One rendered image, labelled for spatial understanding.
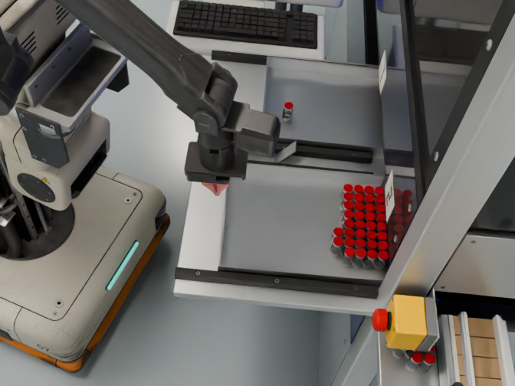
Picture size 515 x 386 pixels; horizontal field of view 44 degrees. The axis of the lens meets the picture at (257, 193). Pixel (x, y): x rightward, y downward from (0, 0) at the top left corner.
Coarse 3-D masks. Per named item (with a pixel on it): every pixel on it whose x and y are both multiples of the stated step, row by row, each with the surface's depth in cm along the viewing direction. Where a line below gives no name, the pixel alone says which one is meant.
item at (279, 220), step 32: (256, 192) 140; (288, 192) 140; (320, 192) 141; (224, 224) 130; (256, 224) 135; (288, 224) 136; (320, 224) 136; (224, 256) 130; (256, 256) 131; (288, 256) 131; (320, 256) 132
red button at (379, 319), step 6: (378, 312) 111; (384, 312) 111; (372, 318) 112; (378, 318) 110; (384, 318) 110; (372, 324) 112; (378, 324) 110; (384, 324) 110; (378, 330) 111; (384, 330) 111
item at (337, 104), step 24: (288, 72) 162; (312, 72) 162; (336, 72) 162; (360, 72) 161; (264, 96) 152; (288, 96) 157; (312, 96) 158; (336, 96) 158; (360, 96) 159; (312, 120) 153; (336, 120) 154; (360, 120) 154; (288, 144) 147; (312, 144) 146; (336, 144) 145; (360, 144) 150
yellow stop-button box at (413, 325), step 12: (396, 300) 110; (408, 300) 111; (420, 300) 111; (432, 300) 111; (396, 312) 109; (408, 312) 109; (420, 312) 109; (432, 312) 110; (396, 324) 108; (408, 324) 108; (420, 324) 108; (432, 324) 108; (396, 336) 108; (408, 336) 108; (420, 336) 108; (432, 336) 107; (408, 348) 112; (420, 348) 112
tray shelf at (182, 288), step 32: (224, 64) 162; (256, 64) 163; (256, 96) 157; (288, 160) 146; (320, 160) 146; (192, 192) 139; (224, 192) 139; (384, 192) 142; (192, 224) 134; (192, 256) 130; (192, 288) 126; (224, 288) 126; (256, 288) 127
